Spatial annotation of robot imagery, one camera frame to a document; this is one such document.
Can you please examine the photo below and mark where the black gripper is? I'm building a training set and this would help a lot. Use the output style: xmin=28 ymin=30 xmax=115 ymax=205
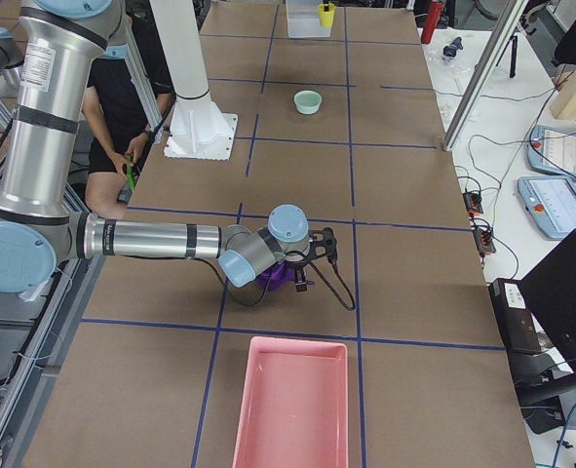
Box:
xmin=287 ymin=227 xmax=339 ymax=293

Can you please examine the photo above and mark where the purple cloth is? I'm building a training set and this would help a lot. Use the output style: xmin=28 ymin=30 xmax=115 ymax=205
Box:
xmin=254 ymin=263 xmax=294 ymax=292

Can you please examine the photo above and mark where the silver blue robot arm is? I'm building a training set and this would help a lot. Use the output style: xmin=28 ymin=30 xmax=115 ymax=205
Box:
xmin=0 ymin=1 xmax=336 ymax=293

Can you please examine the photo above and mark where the black computer box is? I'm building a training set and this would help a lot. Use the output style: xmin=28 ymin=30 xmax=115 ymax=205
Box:
xmin=488 ymin=278 xmax=550 ymax=356

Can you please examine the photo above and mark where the pink plastic tray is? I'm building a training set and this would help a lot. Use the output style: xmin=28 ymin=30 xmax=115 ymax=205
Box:
xmin=232 ymin=336 xmax=349 ymax=467

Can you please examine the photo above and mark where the mint green bowl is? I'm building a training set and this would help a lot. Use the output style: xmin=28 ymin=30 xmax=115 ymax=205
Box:
xmin=293 ymin=90 xmax=323 ymax=115

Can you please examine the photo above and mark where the seated person in black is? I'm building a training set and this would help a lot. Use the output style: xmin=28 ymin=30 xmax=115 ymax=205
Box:
xmin=83 ymin=17 xmax=173 ymax=219

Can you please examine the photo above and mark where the black monitor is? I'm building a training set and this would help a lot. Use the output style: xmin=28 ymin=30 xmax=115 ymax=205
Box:
xmin=518 ymin=229 xmax=576 ymax=369

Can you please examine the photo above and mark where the lower teach pendant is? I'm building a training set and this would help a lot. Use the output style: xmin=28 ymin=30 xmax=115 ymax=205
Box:
xmin=517 ymin=175 xmax=576 ymax=240

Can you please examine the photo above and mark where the teach pendant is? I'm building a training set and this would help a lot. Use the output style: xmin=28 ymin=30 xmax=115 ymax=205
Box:
xmin=517 ymin=175 xmax=576 ymax=240
xmin=527 ymin=125 xmax=576 ymax=180

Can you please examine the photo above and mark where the clear plastic container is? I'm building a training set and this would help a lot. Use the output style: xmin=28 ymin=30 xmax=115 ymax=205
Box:
xmin=285 ymin=0 xmax=331 ymax=39

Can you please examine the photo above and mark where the yellow cup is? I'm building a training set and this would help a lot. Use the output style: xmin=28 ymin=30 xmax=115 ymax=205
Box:
xmin=318 ymin=2 xmax=335 ymax=29

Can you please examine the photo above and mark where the blue black handheld device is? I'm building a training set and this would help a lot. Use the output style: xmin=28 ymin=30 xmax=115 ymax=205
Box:
xmin=442 ymin=36 xmax=463 ymax=59

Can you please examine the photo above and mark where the upper teach pendant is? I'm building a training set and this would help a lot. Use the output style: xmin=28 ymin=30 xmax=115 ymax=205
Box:
xmin=527 ymin=125 xmax=576 ymax=180

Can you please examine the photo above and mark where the red bottle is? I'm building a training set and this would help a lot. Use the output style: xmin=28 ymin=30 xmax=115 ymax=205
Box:
xmin=420 ymin=0 xmax=443 ymax=45

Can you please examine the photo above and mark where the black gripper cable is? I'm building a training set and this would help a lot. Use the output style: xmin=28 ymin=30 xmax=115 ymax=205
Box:
xmin=189 ymin=255 xmax=357 ymax=312

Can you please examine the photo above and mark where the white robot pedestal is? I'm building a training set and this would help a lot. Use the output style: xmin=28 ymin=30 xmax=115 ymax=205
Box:
xmin=150 ymin=0 xmax=238 ymax=161

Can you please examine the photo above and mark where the green handled tool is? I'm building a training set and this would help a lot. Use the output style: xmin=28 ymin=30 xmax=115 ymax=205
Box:
xmin=124 ymin=153 xmax=137 ymax=191

